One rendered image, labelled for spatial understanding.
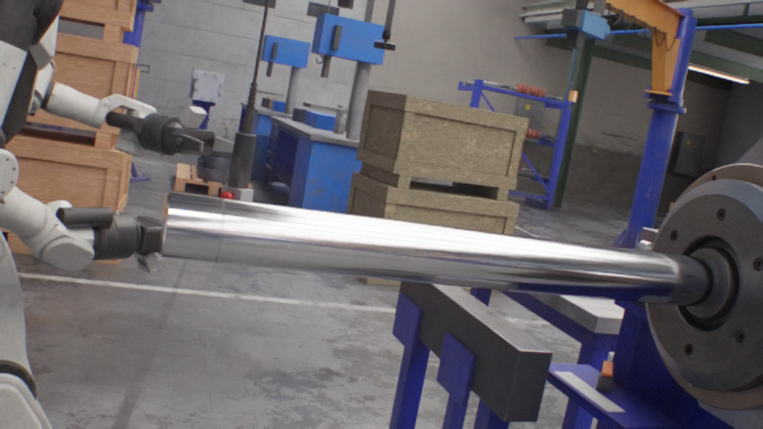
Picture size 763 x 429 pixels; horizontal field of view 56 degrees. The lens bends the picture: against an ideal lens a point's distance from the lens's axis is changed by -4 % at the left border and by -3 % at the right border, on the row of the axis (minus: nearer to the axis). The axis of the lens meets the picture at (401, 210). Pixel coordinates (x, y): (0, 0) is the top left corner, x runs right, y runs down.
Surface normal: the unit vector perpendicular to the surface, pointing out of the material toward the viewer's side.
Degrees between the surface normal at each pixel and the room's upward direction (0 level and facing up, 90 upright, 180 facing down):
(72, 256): 123
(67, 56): 90
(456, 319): 90
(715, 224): 90
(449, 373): 90
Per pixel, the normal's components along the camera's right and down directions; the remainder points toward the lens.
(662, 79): -0.69, 0.38
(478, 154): 0.43, 0.20
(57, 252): 0.56, 0.72
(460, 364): -0.93, -0.12
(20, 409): 0.61, 0.22
